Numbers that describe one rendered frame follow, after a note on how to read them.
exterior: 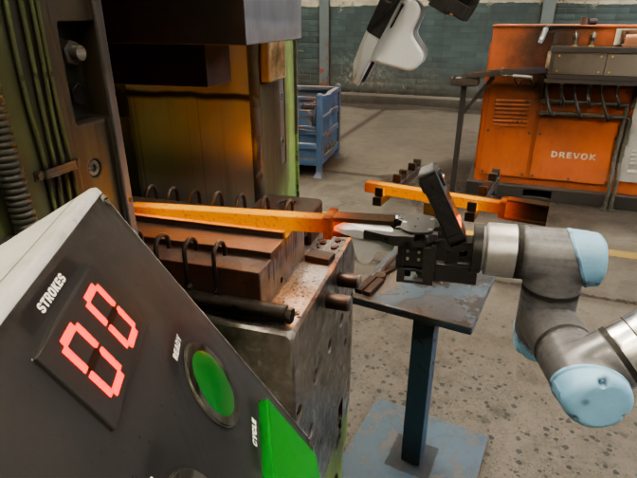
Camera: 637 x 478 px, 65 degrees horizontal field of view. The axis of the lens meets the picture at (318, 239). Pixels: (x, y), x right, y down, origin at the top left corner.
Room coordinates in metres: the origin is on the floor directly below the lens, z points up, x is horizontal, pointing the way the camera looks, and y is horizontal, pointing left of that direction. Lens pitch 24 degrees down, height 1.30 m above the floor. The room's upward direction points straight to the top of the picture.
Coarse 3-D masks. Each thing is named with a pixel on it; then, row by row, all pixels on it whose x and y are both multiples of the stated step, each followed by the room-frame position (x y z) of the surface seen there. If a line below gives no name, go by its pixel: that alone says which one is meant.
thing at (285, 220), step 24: (168, 216) 0.77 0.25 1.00; (192, 216) 0.75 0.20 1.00; (216, 216) 0.74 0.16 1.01; (240, 216) 0.73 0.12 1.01; (264, 216) 0.72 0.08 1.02; (288, 216) 0.71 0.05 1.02; (312, 216) 0.71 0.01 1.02; (336, 216) 0.69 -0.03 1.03; (360, 216) 0.69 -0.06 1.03; (384, 216) 0.68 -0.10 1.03
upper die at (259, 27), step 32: (128, 0) 0.64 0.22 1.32; (160, 0) 0.63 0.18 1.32; (192, 0) 0.62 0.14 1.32; (224, 0) 0.61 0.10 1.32; (256, 0) 0.64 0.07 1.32; (288, 0) 0.74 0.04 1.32; (128, 32) 0.65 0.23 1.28; (160, 32) 0.63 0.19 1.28; (192, 32) 0.62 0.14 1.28; (224, 32) 0.61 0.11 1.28; (256, 32) 0.63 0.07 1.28; (288, 32) 0.74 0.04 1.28
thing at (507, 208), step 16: (368, 192) 1.12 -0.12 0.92; (384, 192) 1.10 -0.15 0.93; (400, 192) 1.08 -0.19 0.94; (416, 192) 1.07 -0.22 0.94; (464, 208) 1.01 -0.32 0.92; (480, 208) 1.00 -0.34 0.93; (496, 208) 0.98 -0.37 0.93; (512, 208) 0.98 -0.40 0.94; (528, 208) 0.96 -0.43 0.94; (544, 208) 0.95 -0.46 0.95; (544, 224) 0.94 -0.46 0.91
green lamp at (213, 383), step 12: (192, 360) 0.25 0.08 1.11; (204, 360) 0.26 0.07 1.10; (204, 372) 0.24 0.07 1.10; (216, 372) 0.26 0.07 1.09; (204, 384) 0.24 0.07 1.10; (216, 384) 0.25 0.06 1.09; (228, 384) 0.26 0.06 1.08; (216, 396) 0.24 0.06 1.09; (228, 396) 0.25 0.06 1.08; (216, 408) 0.23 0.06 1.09; (228, 408) 0.24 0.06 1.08
